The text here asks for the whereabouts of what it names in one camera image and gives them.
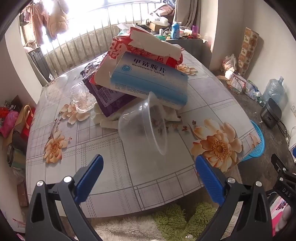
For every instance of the pink printed cloth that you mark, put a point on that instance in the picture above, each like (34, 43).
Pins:
(281, 208)

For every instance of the blue plastic basket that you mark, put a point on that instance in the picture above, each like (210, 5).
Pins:
(257, 143)

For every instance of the red white torn package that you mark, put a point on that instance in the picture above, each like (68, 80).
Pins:
(118, 47)

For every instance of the beige hanging coat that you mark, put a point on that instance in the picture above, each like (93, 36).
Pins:
(56, 18)

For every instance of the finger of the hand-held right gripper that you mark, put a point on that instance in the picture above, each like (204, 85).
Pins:
(285, 183)

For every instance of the blue water jug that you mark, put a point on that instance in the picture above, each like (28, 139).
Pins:
(274, 90)

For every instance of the tan paper bag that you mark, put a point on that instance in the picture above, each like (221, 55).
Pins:
(22, 120)

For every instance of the pink cup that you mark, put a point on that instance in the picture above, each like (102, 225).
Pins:
(195, 30)

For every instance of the blue bottle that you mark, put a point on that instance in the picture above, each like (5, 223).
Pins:
(175, 30)

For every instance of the dark rice cooker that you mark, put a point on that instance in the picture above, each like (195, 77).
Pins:
(270, 113)

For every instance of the white fluffy rug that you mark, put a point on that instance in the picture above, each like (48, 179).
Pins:
(124, 229)

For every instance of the window railing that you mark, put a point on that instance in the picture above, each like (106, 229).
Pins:
(97, 39)

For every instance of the dark slatted chair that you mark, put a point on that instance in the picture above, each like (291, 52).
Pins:
(39, 64)

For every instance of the blue white medicine box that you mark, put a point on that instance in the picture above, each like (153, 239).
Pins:
(150, 78)

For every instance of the floral tablecloth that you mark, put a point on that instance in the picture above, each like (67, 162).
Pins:
(104, 157)

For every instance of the purple snack bag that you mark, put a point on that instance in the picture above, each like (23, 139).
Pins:
(108, 99)

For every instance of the white plastic bag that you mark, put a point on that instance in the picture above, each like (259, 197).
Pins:
(229, 62)

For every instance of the clear plastic cup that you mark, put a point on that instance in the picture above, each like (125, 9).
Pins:
(138, 125)

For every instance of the white cloth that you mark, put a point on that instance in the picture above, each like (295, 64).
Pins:
(106, 121)

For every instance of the clear zip bag red trim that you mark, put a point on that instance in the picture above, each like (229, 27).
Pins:
(237, 84)

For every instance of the clear plastic container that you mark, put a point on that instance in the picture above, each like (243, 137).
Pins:
(81, 99)

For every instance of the grey curtain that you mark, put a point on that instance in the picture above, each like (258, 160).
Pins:
(187, 11)

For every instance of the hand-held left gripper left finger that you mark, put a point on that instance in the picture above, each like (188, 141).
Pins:
(90, 179)

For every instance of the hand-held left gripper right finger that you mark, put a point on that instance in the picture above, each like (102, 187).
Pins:
(209, 180)

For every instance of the pink bag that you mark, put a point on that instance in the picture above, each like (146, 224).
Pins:
(9, 124)

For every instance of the pink hanging coat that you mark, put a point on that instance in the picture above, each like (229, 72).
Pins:
(38, 20)

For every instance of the green shaggy rug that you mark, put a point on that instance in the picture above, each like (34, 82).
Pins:
(175, 220)

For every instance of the dark side table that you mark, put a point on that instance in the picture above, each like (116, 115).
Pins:
(196, 48)

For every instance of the tall patterned box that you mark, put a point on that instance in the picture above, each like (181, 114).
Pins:
(248, 51)

